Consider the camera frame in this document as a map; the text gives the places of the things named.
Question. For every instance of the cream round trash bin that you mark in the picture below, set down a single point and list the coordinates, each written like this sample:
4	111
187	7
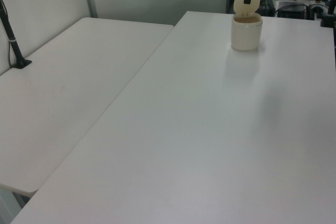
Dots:
246	33

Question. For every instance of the dark desktop device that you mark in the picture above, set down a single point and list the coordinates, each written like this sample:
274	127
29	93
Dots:
267	5

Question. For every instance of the black box device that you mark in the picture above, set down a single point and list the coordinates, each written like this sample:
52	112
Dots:
292	10

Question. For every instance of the adjacent white table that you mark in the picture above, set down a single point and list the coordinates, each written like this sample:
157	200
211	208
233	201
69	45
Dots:
73	85

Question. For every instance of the black table clamp mount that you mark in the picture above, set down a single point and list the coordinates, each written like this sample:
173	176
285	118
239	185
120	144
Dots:
328	19

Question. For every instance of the black camera stand pole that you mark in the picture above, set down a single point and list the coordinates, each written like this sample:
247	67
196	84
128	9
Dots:
12	43

